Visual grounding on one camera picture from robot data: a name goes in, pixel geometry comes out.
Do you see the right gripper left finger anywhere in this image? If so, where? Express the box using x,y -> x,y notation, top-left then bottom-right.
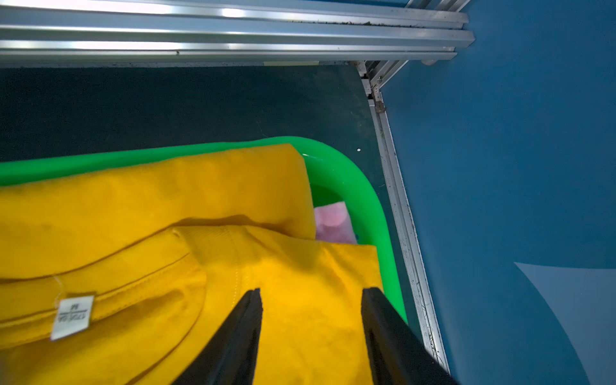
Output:
174,289 -> 263,384

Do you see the rear frame crossbar aluminium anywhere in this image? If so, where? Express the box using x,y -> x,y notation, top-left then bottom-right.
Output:
1,1 -> 475,64

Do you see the right side table rail aluminium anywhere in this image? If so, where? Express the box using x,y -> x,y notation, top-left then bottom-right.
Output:
353,61 -> 451,372

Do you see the pink t-shirt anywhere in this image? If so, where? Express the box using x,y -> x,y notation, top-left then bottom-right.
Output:
314,201 -> 358,245

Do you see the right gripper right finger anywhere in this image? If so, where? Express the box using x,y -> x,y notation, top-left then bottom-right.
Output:
361,287 -> 457,384

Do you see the green plastic basket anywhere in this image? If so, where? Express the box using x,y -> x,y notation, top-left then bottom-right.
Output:
1,136 -> 407,318

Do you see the yellow t-shirt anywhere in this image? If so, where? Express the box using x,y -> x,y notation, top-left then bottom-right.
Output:
1,144 -> 382,384

